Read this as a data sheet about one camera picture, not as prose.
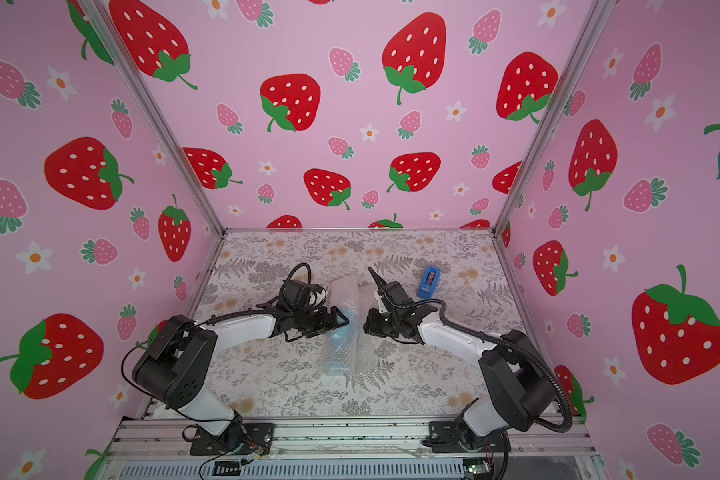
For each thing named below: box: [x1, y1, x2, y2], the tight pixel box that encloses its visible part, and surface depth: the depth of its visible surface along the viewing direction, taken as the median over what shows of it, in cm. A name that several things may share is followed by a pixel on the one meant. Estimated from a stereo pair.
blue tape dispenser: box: [417, 266, 441, 299], surface depth 103 cm
